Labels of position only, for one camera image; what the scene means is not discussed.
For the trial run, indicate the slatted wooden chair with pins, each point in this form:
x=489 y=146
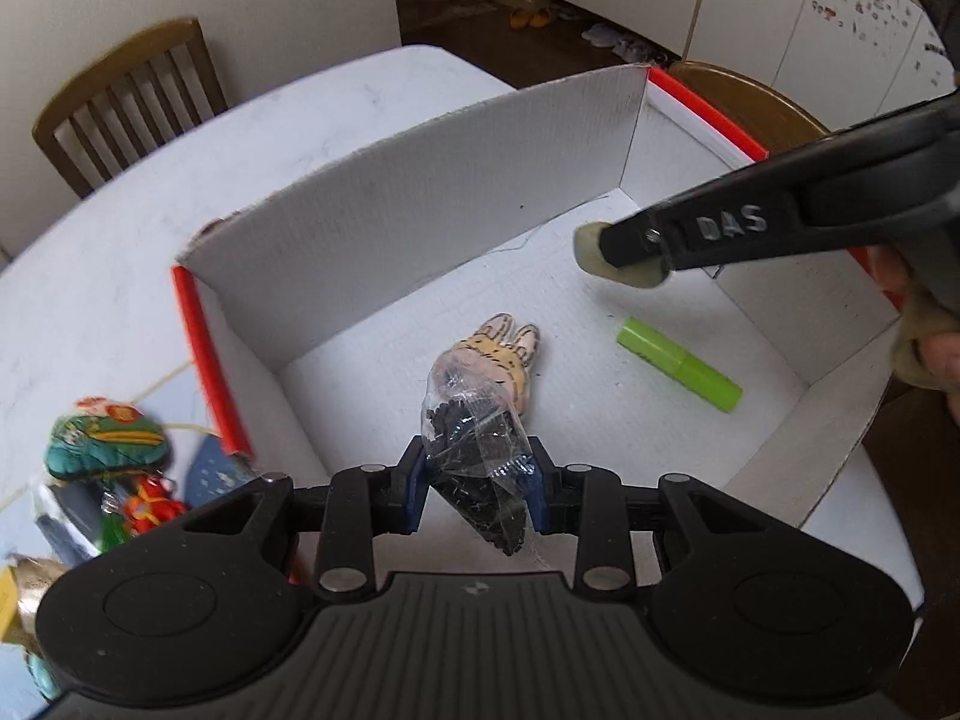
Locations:
x=127 y=97

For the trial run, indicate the embroidered green pouch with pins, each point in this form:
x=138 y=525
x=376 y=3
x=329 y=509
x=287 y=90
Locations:
x=105 y=439

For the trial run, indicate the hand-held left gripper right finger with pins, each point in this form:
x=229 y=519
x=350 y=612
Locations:
x=541 y=506

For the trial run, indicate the person's right hand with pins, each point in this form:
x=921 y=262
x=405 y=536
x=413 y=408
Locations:
x=941 y=360

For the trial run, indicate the red figure toy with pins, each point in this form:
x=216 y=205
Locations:
x=150 y=506

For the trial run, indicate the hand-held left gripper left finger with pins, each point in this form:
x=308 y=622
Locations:
x=411 y=495

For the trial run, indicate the beige round piece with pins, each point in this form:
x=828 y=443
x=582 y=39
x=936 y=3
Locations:
x=589 y=244

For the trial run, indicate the red and white cardboard box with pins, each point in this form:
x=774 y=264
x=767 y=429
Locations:
x=420 y=187

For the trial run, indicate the clear bag of black pieces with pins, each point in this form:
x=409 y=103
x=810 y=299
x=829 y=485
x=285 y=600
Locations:
x=472 y=457

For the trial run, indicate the yellow slipper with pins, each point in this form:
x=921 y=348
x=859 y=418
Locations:
x=520 y=19
x=543 y=16

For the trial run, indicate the rabbit plush doll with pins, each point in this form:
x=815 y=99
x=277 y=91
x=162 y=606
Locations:
x=487 y=341

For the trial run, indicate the green marker pen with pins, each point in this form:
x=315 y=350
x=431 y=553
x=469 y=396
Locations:
x=675 y=364

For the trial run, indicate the white shoes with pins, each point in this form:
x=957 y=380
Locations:
x=611 y=37

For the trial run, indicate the round-backed wooden chair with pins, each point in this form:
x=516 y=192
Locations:
x=750 y=101

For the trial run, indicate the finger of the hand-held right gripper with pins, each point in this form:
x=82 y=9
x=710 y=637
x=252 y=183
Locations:
x=750 y=225

